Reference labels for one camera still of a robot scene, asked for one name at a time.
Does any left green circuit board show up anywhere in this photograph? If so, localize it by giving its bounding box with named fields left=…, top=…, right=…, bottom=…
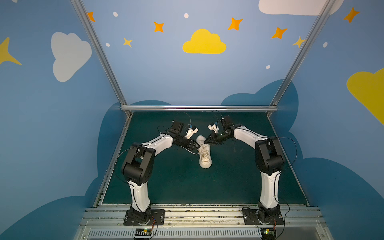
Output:
left=133, top=228, right=153, bottom=240

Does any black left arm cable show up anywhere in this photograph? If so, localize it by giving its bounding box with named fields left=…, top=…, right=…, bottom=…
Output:
left=112, top=146, right=136, bottom=184

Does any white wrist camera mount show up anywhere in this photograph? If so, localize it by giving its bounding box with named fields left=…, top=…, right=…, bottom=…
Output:
left=208, top=123, right=220, bottom=134
left=185, top=128, right=199, bottom=140

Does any front aluminium rail platform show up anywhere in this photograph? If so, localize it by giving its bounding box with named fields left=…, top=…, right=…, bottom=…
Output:
left=74, top=204, right=333, bottom=240

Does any right rear aluminium frame post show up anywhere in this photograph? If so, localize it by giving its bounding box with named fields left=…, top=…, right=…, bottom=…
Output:
left=267, top=0, right=337, bottom=118

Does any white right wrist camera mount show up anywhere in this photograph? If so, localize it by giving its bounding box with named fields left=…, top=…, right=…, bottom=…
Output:
left=208, top=123, right=220, bottom=134

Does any aluminium frame post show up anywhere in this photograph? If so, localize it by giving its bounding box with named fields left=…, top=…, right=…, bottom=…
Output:
left=71, top=0, right=127, bottom=108
left=267, top=0, right=337, bottom=118

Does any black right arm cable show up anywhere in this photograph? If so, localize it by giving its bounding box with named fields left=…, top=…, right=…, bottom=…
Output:
left=275, top=136, right=298, bottom=172

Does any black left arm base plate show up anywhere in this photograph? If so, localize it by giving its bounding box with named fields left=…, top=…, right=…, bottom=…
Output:
left=123, top=209, right=165, bottom=226

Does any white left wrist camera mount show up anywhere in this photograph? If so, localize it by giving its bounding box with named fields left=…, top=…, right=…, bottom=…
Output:
left=185, top=128, right=199, bottom=140

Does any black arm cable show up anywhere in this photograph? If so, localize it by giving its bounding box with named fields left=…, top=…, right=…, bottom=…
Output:
left=275, top=136, right=298, bottom=172
left=112, top=146, right=136, bottom=184

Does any rear horizontal aluminium frame bar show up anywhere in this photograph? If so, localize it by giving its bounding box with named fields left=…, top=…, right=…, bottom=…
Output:
left=121, top=105, right=278, bottom=112

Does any right green circuit board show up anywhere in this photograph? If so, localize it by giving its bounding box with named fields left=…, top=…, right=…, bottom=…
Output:
left=261, top=228, right=277, bottom=240

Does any green circuit board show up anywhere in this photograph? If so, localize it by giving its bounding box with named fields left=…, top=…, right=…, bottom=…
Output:
left=261, top=228, right=277, bottom=240
left=133, top=228, right=153, bottom=240

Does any left side aluminium table rail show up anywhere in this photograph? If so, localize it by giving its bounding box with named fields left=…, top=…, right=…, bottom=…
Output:
left=92, top=114, right=133, bottom=208

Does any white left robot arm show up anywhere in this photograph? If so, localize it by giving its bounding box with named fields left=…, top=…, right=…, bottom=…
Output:
left=121, top=121, right=200, bottom=225

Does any white knit sneaker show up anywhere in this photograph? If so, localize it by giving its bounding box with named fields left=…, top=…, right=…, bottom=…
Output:
left=196, top=135, right=212, bottom=169

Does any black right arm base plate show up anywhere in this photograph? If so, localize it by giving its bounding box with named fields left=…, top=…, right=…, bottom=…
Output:
left=242, top=207, right=285, bottom=225

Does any white shoelace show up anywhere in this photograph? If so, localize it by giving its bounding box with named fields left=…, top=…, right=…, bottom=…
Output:
left=187, top=147, right=200, bottom=155

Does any left rear aluminium frame post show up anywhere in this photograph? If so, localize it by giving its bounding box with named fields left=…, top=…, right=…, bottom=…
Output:
left=71, top=0, right=127, bottom=108

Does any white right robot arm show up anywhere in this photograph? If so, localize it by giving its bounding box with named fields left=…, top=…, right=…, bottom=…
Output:
left=204, top=116, right=285, bottom=225

